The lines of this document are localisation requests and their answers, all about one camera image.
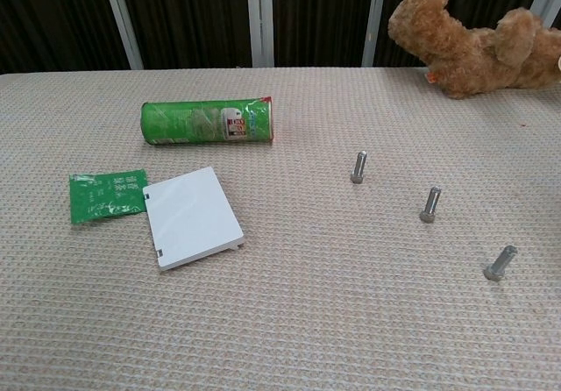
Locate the small silver screw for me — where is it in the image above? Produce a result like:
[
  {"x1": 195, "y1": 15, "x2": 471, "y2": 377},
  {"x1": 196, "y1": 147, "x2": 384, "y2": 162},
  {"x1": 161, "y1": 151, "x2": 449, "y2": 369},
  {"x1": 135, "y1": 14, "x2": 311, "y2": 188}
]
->
[
  {"x1": 350, "y1": 150, "x2": 368, "y2": 185},
  {"x1": 483, "y1": 245, "x2": 519, "y2": 281},
  {"x1": 419, "y1": 186, "x2": 442, "y2": 224}
]

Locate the white plastic cover plate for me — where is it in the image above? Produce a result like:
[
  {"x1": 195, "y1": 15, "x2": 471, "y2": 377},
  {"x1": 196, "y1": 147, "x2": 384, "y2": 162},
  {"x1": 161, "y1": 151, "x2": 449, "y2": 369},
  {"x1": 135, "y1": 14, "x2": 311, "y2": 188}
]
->
[{"x1": 143, "y1": 166, "x2": 245, "y2": 273}]

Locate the green chip can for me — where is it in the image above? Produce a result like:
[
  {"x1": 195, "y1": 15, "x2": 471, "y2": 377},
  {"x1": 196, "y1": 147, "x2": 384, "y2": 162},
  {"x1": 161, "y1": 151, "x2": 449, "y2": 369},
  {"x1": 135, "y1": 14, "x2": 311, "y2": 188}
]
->
[{"x1": 139, "y1": 95, "x2": 276, "y2": 146}]

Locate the beige woven tablecloth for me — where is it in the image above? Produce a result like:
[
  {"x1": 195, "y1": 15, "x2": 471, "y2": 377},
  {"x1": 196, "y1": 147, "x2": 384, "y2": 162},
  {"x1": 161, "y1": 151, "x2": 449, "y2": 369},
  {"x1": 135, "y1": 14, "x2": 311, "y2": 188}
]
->
[{"x1": 0, "y1": 67, "x2": 561, "y2": 391}]

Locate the green foil sachet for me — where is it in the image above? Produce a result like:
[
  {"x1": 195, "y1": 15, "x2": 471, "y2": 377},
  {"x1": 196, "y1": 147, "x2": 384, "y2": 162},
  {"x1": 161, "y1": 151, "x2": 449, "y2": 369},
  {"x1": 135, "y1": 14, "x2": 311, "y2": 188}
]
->
[{"x1": 68, "y1": 169, "x2": 148, "y2": 225}]

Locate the brown teddy bear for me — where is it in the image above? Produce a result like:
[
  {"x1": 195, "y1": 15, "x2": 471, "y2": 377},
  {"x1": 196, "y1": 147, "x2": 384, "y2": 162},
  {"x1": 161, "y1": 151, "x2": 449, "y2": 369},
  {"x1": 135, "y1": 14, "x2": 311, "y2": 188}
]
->
[{"x1": 387, "y1": 0, "x2": 561, "y2": 100}]

